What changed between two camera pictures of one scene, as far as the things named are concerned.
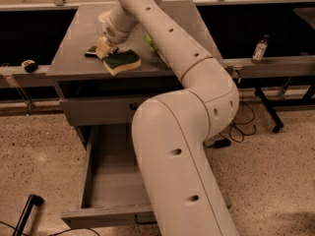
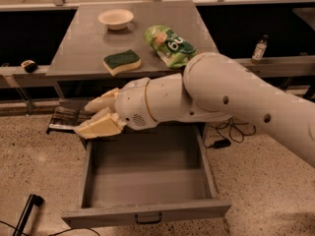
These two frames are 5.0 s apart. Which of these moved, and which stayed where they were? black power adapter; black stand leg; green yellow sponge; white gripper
Moved: white gripper
Stayed: black stand leg; black power adapter; green yellow sponge
